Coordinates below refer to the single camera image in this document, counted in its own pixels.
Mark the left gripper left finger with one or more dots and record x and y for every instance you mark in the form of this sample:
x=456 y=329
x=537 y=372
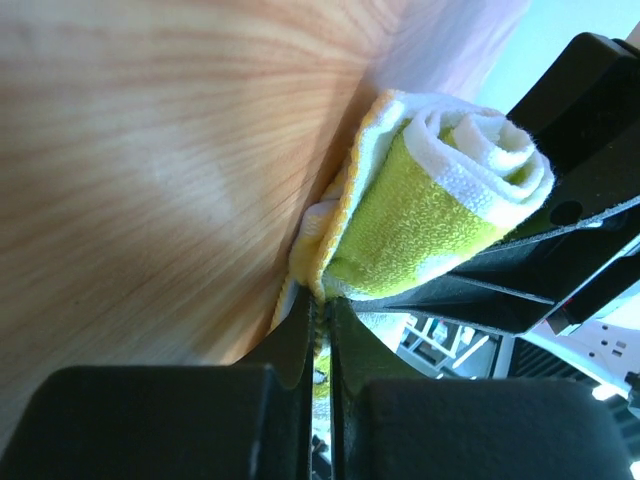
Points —
x=249 y=420

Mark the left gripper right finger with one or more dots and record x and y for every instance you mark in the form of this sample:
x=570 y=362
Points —
x=392 y=422

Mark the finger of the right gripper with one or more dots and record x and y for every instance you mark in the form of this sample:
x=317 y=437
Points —
x=566 y=274
x=583 y=114

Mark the yellow green towel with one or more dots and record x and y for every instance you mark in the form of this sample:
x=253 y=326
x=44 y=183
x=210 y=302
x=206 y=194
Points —
x=431 y=180

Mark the background storage shelf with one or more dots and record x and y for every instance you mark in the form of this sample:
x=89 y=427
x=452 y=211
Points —
x=441 y=349

